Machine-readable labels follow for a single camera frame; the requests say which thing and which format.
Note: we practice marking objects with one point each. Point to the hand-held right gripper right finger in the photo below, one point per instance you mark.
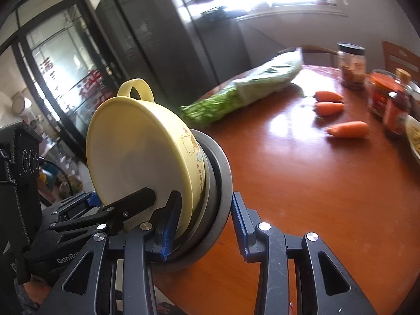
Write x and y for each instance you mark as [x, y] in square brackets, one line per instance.
[239, 226]

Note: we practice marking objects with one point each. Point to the white dish of food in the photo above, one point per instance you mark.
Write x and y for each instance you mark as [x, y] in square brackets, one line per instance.
[415, 137]

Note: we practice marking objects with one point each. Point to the wooden chair with curved back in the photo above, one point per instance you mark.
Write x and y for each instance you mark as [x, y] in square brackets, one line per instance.
[315, 50]

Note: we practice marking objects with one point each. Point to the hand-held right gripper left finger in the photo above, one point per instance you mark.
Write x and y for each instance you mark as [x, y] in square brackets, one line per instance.
[169, 233]

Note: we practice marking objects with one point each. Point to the orange carrot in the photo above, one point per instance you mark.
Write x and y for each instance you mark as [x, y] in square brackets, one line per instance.
[349, 129]
[328, 96]
[329, 108]

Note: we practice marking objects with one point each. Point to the sauce bottle with orange label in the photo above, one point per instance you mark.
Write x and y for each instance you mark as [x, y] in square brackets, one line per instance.
[397, 111]

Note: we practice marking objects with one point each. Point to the large steel bowl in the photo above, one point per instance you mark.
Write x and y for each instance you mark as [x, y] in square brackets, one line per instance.
[223, 203]

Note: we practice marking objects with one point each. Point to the dark refrigerator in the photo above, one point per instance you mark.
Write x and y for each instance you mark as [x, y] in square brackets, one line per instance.
[157, 39]

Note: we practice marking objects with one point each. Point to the wooden chair with cutout back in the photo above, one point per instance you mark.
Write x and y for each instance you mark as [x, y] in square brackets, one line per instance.
[402, 59]

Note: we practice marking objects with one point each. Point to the glass door with red characters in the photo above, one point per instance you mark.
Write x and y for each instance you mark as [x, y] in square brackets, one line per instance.
[65, 72]

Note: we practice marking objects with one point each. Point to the jar with red lid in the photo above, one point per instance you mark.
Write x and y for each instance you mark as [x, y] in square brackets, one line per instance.
[380, 95]

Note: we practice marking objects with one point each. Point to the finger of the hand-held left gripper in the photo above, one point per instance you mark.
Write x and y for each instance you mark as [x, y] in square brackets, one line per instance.
[131, 203]
[90, 200]

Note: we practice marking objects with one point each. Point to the bagged celery bunch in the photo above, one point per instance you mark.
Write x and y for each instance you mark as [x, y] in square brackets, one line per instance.
[256, 82]

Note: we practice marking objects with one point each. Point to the glass jar with black lid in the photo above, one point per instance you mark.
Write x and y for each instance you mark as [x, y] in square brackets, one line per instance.
[351, 67]

